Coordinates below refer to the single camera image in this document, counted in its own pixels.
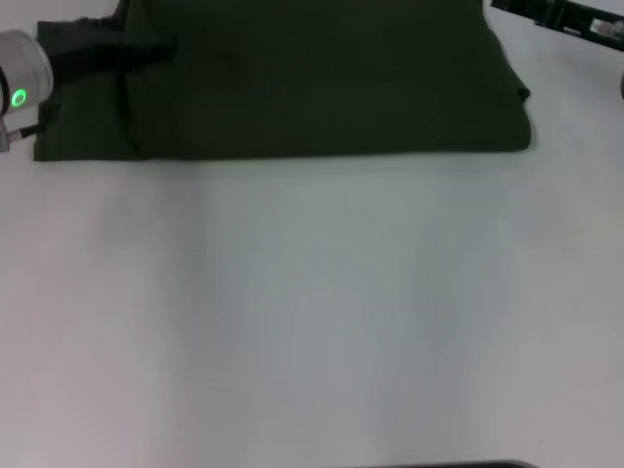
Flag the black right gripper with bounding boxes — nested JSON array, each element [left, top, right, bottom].
[[489, 0, 624, 54]]

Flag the dark green printed t-shirt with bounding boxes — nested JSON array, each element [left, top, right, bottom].
[[31, 0, 533, 164]]

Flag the left arm cable with plug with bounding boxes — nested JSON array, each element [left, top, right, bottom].
[[0, 114, 50, 156]]

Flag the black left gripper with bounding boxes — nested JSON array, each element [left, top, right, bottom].
[[37, 29, 178, 83]]

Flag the dark rounded robot base edge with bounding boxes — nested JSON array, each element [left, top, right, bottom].
[[335, 459, 538, 468]]

